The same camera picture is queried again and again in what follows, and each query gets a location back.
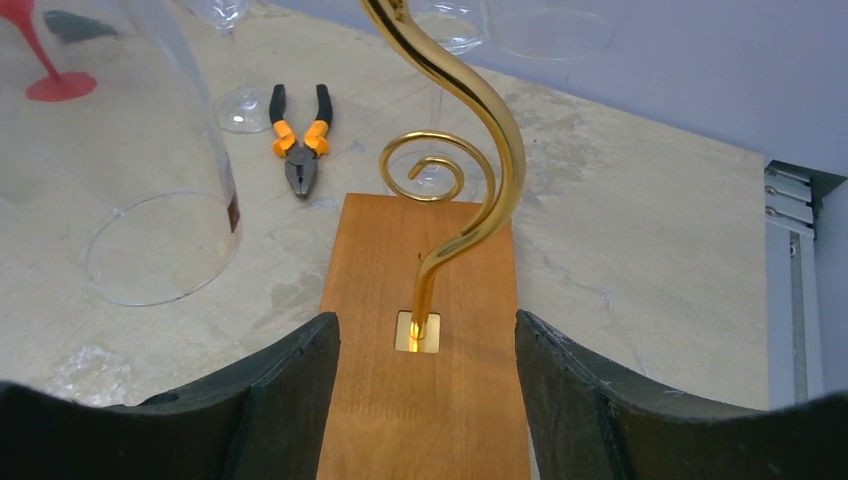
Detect clear round wine glass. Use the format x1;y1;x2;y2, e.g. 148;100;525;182
481;0;632;62

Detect clear glass on rack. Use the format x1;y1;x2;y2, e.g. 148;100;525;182
384;0;492;203

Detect wooden rack base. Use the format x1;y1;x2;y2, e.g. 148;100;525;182
318;193;531;479

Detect gold wire glass rack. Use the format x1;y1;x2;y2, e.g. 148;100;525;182
357;0;528;355

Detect clear tall flute glass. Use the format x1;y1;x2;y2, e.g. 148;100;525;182
177;0;272;134

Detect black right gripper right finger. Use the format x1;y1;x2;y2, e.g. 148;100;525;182
515;310;847;479

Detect clear champagne flute with label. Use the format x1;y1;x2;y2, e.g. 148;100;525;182
1;1;241;306

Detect red plastic goblet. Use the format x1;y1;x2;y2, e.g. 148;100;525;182
1;0;98;103

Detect small dark object behind goblet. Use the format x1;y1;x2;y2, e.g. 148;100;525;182
42;10;122;44

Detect orange black pliers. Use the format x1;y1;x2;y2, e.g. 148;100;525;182
268;84;334;199

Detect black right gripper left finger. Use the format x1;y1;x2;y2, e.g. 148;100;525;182
1;313;340;479

